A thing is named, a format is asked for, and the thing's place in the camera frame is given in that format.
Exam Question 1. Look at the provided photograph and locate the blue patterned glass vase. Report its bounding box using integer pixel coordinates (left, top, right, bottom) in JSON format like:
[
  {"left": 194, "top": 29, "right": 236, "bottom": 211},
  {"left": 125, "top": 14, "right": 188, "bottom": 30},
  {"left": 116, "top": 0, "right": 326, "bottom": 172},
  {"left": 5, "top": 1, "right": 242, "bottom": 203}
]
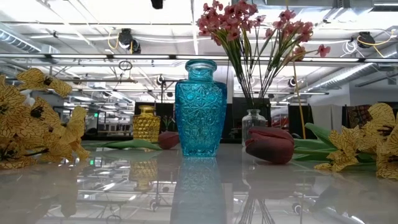
[{"left": 174, "top": 58, "right": 228, "bottom": 157}]

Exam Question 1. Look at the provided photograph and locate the dark red artificial tulip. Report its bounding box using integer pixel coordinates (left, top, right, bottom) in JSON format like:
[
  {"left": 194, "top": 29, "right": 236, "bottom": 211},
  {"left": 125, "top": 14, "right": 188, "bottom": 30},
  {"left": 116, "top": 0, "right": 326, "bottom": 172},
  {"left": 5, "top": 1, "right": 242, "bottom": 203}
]
[
  {"left": 244, "top": 122, "right": 377, "bottom": 166},
  {"left": 83, "top": 131, "right": 180, "bottom": 151}
]

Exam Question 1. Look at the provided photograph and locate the clear glass vase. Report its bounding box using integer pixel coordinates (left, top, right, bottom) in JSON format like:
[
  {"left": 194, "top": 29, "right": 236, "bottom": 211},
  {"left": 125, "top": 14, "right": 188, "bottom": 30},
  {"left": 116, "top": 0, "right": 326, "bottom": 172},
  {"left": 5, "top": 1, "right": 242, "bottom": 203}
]
[{"left": 241, "top": 108, "right": 267, "bottom": 146}]

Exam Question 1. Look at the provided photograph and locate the yellow orange speckled flower bunch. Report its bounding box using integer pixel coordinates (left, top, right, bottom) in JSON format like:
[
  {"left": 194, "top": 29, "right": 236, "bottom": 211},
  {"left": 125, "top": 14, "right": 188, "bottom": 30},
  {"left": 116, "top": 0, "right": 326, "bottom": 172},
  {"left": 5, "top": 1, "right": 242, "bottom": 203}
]
[
  {"left": 313, "top": 102, "right": 398, "bottom": 180},
  {"left": 0, "top": 67, "right": 91, "bottom": 170}
]

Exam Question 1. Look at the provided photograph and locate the yellow textured glass vase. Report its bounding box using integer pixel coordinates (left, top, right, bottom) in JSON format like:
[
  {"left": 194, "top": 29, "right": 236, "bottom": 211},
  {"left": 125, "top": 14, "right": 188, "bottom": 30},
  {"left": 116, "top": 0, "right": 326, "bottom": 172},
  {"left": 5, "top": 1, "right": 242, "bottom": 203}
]
[{"left": 132, "top": 105, "right": 162, "bottom": 143}]

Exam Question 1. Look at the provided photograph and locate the long ceiling light strip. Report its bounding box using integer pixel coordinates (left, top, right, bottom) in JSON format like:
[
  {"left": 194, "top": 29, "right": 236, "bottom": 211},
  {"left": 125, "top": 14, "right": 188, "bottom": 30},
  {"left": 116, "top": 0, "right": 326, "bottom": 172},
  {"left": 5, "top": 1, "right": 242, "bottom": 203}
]
[{"left": 0, "top": 53, "right": 398, "bottom": 63}]

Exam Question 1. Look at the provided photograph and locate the black hanging cable loop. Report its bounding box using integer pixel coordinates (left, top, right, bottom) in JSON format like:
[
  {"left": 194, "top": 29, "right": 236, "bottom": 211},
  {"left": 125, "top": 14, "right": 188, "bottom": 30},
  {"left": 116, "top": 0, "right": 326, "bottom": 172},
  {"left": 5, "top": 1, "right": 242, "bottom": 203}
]
[{"left": 118, "top": 60, "right": 134, "bottom": 72}]

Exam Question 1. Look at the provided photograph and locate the silver smooth ventilation duct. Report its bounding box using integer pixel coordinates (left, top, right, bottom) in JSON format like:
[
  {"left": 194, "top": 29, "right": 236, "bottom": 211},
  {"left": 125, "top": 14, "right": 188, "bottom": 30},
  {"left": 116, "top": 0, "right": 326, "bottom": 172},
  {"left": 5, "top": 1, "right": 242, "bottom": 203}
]
[{"left": 306, "top": 62, "right": 398, "bottom": 91}]

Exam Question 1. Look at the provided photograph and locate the silver ribbed ventilation duct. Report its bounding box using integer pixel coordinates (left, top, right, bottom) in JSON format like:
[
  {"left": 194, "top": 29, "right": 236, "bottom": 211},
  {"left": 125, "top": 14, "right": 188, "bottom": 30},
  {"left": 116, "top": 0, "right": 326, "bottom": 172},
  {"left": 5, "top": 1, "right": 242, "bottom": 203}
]
[{"left": 0, "top": 29, "right": 60, "bottom": 54}]

